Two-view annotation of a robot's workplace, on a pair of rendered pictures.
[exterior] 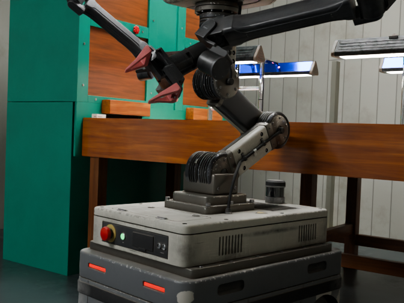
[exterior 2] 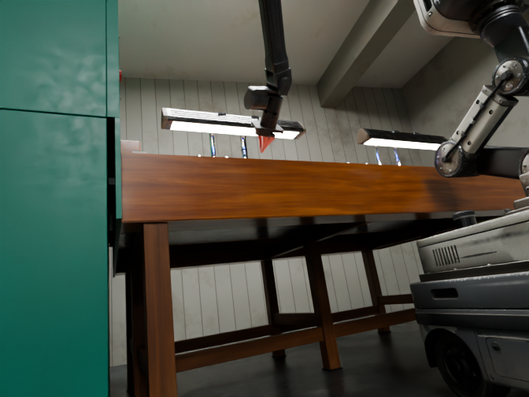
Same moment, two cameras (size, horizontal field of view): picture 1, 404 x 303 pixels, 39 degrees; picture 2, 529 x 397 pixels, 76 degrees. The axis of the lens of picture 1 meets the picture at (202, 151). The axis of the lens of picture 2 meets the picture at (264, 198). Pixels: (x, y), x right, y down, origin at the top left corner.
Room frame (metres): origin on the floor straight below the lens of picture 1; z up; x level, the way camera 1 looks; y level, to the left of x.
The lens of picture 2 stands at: (2.10, 1.11, 0.37)
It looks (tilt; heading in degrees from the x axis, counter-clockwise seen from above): 16 degrees up; 298
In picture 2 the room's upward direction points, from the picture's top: 8 degrees counter-clockwise
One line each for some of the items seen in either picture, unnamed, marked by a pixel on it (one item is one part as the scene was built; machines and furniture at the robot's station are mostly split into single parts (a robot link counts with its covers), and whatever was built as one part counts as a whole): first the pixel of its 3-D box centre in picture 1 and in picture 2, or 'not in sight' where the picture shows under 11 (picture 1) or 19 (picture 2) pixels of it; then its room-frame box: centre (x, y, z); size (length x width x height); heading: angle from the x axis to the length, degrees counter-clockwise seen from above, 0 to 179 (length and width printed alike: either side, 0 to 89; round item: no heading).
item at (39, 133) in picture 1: (130, 179); (33, 312); (3.45, 0.42, 0.42); 1.36 x 0.55 x 0.84; 144
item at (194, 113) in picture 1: (204, 114); not in sight; (3.52, -0.01, 0.83); 0.30 x 0.06 x 0.07; 144
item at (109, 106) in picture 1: (126, 107); (127, 169); (2.97, 0.40, 0.83); 0.30 x 0.06 x 0.07; 144
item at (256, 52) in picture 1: (204, 56); (238, 123); (2.76, 0.00, 1.08); 0.62 x 0.08 x 0.07; 54
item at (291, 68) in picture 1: (264, 70); not in sight; (3.21, -0.33, 1.08); 0.62 x 0.08 x 0.07; 54
